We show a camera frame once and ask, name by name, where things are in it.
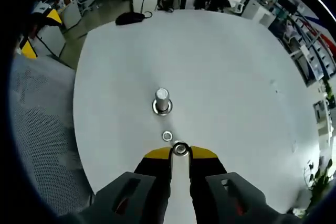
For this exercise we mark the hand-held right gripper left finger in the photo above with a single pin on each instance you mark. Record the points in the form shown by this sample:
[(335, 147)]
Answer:
[(126, 195)]

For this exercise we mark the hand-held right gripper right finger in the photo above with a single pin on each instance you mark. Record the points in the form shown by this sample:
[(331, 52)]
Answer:
[(231, 195)]

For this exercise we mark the shelf rack with white bins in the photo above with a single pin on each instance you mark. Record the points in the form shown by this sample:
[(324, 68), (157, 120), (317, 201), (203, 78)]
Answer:
[(307, 40)]

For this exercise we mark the black computer mouse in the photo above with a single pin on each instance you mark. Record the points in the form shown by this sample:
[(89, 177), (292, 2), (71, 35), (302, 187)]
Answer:
[(130, 18)]

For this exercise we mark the grey mesh office chair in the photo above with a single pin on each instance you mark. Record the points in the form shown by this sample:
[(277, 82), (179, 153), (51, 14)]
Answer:
[(39, 129)]

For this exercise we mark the large green potted plant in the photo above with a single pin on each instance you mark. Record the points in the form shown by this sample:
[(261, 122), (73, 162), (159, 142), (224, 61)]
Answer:
[(319, 182)]

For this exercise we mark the large threaded steel stud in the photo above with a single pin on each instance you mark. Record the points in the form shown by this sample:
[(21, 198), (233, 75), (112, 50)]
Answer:
[(162, 95)]

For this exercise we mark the small metal washer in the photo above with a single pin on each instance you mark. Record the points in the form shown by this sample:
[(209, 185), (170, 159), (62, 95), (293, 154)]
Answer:
[(163, 135), (174, 148)]

